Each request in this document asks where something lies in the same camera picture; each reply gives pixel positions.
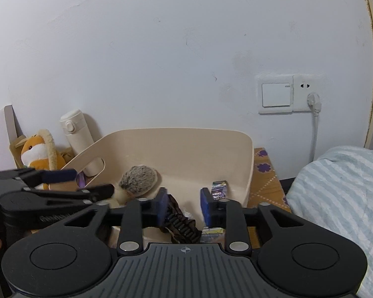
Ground beige plastic basket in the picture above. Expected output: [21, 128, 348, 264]
[48, 127, 255, 250]

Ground white power cable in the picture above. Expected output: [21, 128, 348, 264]
[310, 112, 318, 164]

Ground wooden stand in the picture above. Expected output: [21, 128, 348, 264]
[9, 135, 26, 169]

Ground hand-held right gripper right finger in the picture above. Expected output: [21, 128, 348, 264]
[200, 188, 308, 257]

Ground orange hamster plush toy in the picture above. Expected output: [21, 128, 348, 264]
[20, 129, 67, 190]

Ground white wall light switch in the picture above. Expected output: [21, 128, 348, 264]
[257, 75, 294, 114]

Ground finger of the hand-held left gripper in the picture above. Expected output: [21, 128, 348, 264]
[0, 184, 115, 213]
[0, 168, 78, 188]

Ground dark brown hair claw clip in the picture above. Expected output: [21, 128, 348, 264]
[157, 194, 202, 244]

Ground white thermos bottle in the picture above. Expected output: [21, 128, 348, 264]
[60, 109, 105, 177]

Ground small yellow printed box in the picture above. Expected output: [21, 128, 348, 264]
[200, 227, 226, 244]

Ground white wall socket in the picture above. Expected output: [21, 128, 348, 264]
[293, 74, 323, 113]

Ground white power plug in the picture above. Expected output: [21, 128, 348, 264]
[308, 92, 323, 114]

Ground small purple printed box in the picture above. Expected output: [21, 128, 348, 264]
[212, 180, 229, 201]

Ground pale purple headboard panel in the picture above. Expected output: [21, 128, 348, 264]
[0, 105, 22, 177]

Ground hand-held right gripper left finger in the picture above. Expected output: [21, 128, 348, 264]
[62, 188, 169, 257]

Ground blue striped blanket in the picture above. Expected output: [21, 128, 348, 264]
[286, 145, 373, 298]

